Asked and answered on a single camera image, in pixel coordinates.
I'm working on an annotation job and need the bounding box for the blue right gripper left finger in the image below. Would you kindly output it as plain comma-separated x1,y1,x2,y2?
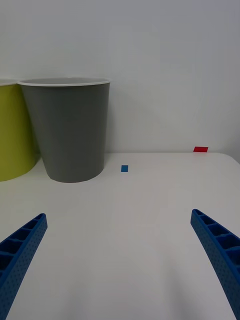
0,212,48,320

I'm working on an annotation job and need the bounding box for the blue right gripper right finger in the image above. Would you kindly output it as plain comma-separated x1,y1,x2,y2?
190,208,240,320

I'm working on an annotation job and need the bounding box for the yellow-green plastic waste bin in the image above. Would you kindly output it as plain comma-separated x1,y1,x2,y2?
0,79,41,183

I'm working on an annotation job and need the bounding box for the grey plastic waste bin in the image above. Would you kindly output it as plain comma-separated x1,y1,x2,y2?
16,76,111,184

